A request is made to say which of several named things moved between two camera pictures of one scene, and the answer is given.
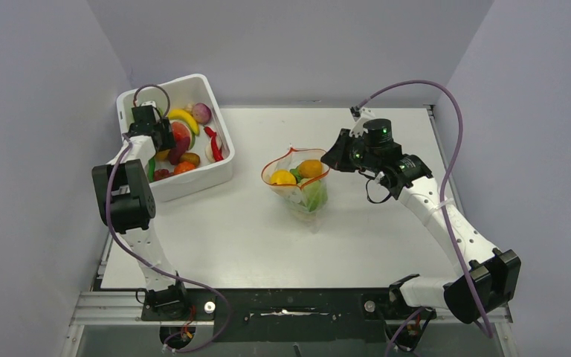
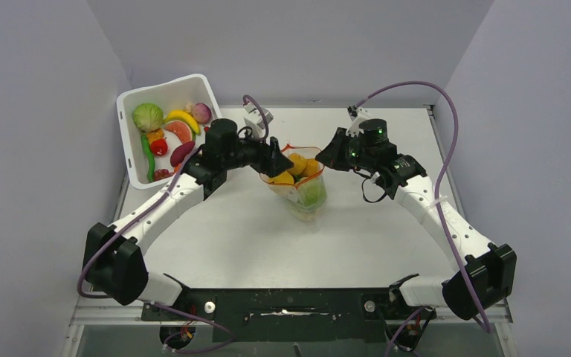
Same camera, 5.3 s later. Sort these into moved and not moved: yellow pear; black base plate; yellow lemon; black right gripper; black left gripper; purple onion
Moved: yellow lemon; black left gripper
Not moved: yellow pear; black base plate; black right gripper; purple onion
